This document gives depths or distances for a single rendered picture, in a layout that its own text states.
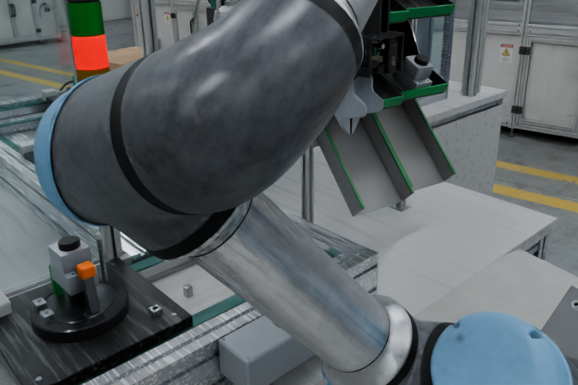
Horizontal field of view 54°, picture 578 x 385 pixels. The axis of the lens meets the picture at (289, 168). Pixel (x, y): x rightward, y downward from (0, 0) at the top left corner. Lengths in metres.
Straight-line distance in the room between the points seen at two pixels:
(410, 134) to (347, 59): 0.96
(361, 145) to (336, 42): 0.86
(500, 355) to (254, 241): 0.27
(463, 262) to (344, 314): 0.72
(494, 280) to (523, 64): 3.76
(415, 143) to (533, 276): 0.37
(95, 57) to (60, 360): 0.44
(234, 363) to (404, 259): 0.53
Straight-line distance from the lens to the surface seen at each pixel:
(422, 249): 1.29
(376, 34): 0.77
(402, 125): 1.33
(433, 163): 1.32
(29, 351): 0.90
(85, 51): 0.93
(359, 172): 1.18
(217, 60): 0.34
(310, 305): 0.54
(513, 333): 0.61
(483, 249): 1.33
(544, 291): 1.22
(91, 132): 0.40
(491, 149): 2.79
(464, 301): 1.14
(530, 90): 4.91
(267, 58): 0.34
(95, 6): 0.93
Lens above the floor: 1.48
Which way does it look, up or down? 21 degrees down
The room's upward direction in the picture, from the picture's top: 1 degrees counter-clockwise
